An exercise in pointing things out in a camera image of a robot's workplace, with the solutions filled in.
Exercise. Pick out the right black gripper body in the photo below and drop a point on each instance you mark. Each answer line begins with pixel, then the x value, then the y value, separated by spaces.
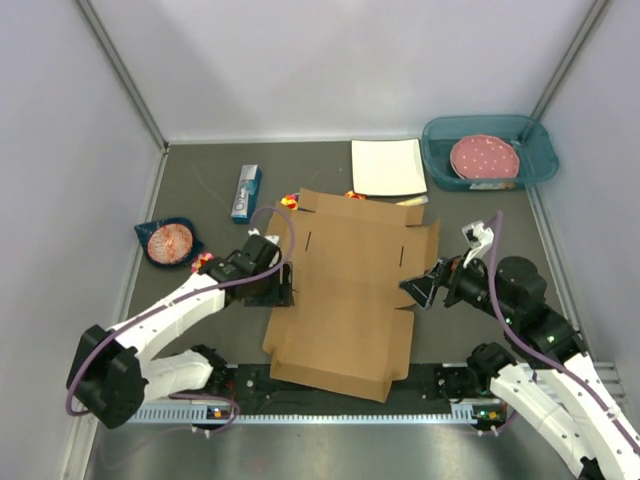
pixel 465 282

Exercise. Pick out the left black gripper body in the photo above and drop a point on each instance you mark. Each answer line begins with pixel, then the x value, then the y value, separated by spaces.
pixel 268 291

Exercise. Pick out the brown cardboard box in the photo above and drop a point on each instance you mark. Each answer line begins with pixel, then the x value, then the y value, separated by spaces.
pixel 350 328

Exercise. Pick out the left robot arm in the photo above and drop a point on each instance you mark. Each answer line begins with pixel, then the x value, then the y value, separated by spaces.
pixel 115 371

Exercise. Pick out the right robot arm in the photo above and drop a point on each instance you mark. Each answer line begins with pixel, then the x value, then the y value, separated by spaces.
pixel 593 442

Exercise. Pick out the blue toothpaste box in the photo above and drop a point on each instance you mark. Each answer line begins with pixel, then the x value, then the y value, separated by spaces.
pixel 246 195

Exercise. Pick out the pink flower plush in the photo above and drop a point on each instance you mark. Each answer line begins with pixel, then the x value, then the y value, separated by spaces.
pixel 200 261

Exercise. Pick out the rainbow flower plush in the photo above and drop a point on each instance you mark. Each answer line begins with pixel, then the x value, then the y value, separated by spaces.
pixel 290 201

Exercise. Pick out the blue bowl red inside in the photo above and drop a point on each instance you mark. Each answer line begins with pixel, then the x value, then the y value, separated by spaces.
pixel 168 243

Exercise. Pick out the orange sun flower plush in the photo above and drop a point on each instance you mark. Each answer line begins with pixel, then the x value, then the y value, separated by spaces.
pixel 352 194

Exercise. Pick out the pink dotted plate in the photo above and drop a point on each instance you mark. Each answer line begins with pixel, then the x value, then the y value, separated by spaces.
pixel 484 157

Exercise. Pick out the white square plate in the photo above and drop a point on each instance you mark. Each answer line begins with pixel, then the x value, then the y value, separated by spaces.
pixel 389 168

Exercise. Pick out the teal plastic bin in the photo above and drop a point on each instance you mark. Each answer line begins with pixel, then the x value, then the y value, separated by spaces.
pixel 531 141

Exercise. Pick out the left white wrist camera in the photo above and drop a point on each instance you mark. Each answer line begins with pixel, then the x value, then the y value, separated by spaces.
pixel 261 249

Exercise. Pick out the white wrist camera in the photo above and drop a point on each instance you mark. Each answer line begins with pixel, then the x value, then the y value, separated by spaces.
pixel 479 237
pixel 261 249

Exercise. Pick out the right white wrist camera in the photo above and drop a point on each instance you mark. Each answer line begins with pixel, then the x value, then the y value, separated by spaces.
pixel 479 237

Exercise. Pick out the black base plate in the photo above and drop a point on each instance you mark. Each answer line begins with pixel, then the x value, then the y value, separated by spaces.
pixel 430 388

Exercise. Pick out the aluminium frame rail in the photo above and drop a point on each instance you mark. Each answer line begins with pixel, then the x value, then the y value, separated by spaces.
pixel 599 381

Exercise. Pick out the grey slotted cable duct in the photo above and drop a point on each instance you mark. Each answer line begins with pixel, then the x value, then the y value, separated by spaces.
pixel 202 414

